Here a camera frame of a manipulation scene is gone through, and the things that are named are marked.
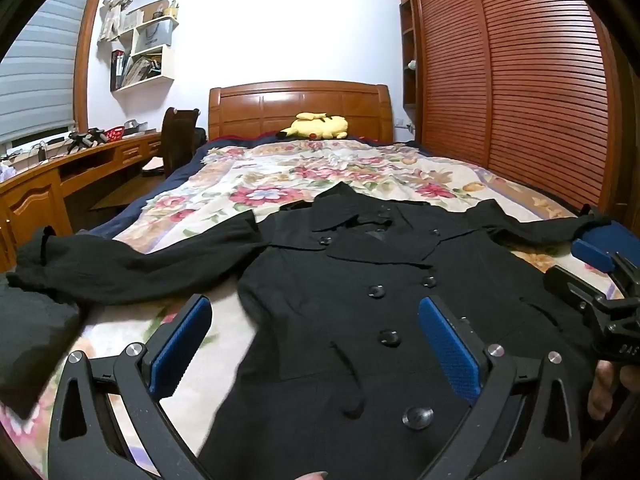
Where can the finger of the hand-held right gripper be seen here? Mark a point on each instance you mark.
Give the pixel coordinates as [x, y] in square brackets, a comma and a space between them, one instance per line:
[592, 255]
[570, 285]

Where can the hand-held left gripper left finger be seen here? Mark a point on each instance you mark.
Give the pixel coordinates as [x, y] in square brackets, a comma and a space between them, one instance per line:
[180, 345]

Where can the wooden bed headboard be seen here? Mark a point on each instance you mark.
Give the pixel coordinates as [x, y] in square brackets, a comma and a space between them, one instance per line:
[280, 105]

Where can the wooden desk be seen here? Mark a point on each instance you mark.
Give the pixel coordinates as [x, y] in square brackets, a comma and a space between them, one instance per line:
[30, 200]

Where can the black tripod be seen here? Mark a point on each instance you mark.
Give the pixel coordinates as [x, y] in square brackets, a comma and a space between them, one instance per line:
[85, 139]

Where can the red basket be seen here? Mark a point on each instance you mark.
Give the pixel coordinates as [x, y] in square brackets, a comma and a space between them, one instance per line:
[113, 134]

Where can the floral blanket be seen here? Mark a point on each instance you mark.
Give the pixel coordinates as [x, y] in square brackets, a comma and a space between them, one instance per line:
[280, 180]

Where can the wooden window frame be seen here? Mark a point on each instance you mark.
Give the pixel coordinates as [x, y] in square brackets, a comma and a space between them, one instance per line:
[87, 60]

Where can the dark folded cloth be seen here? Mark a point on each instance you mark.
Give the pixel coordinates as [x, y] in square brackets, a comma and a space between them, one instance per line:
[30, 340]

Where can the person's right hand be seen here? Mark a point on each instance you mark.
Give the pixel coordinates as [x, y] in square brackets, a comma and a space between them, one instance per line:
[602, 390]

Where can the black button coat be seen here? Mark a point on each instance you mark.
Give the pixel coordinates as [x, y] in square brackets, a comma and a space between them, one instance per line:
[350, 285]

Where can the yellow plush toy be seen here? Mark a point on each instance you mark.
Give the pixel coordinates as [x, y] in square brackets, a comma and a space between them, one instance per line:
[320, 127]

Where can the wooden louvered wardrobe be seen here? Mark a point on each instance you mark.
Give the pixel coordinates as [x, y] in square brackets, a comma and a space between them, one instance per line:
[525, 85]

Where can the grey window blind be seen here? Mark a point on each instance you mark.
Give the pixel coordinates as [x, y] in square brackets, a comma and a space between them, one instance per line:
[40, 60]

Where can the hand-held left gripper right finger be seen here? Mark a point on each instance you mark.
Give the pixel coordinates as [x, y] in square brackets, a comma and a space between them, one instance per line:
[450, 345]

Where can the white wall shelf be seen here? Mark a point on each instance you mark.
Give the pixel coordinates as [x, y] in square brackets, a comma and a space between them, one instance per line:
[167, 62]

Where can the black binder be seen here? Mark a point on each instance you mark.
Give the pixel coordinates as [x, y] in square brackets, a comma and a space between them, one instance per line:
[117, 67]

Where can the white paper bag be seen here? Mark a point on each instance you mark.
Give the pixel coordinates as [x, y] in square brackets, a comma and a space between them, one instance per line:
[152, 35]

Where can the stack of papers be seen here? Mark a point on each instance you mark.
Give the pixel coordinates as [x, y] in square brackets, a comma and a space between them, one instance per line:
[142, 67]

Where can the dark wooden chair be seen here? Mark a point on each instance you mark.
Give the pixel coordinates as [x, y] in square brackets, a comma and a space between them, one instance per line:
[177, 135]

